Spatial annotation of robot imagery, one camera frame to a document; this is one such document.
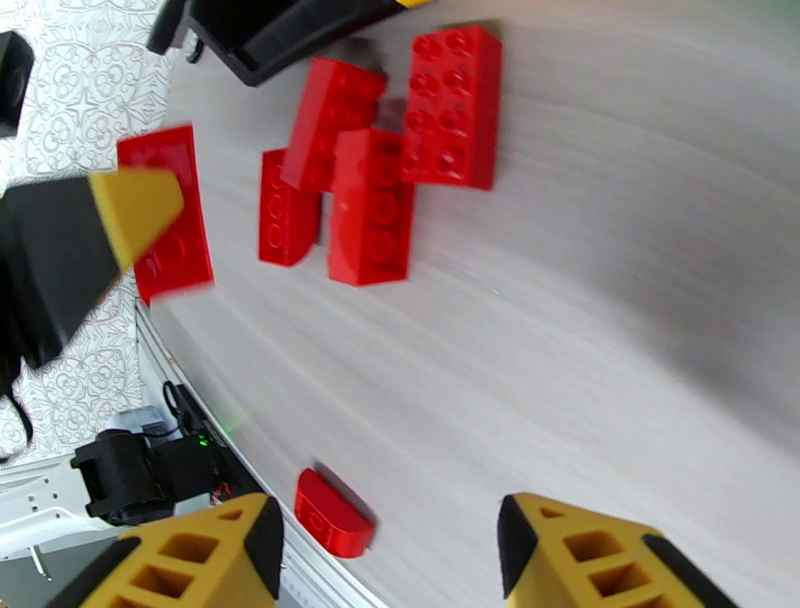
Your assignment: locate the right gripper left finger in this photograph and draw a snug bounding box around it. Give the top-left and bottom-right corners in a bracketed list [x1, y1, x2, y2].
[46, 493, 286, 608]

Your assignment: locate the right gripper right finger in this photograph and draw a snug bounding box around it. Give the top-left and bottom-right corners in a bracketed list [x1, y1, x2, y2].
[497, 493, 742, 608]

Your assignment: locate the red small rounded brick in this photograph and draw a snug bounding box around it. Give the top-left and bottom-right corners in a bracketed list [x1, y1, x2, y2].
[293, 467, 378, 559]

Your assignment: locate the red curved brick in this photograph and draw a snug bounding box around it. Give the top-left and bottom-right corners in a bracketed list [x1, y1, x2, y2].
[257, 148, 323, 268]

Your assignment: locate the red long brick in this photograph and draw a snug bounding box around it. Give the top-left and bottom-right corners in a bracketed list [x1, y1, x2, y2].
[326, 127, 417, 288]
[281, 57, 389, 192]

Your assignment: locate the red two-by-four brick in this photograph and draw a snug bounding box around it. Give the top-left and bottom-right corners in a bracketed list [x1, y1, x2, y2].
[399, 24, 503, 191]

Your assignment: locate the black plastic bin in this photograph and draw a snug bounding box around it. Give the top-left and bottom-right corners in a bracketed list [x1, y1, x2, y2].
[187, 0, 414, 88]

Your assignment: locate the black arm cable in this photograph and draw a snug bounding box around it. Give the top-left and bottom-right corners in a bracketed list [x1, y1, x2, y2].
[0, 374, 34, 465]

